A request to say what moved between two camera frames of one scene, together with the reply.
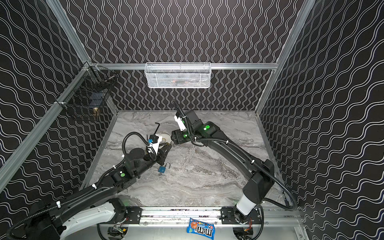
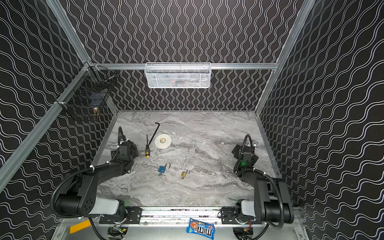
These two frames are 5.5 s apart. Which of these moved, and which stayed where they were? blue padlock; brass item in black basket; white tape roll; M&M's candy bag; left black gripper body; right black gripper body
Moved: left black gripper body; right black gripper body
Stayed: brass item in black basket; blue padlock; white tape roll; M&M's candy bag
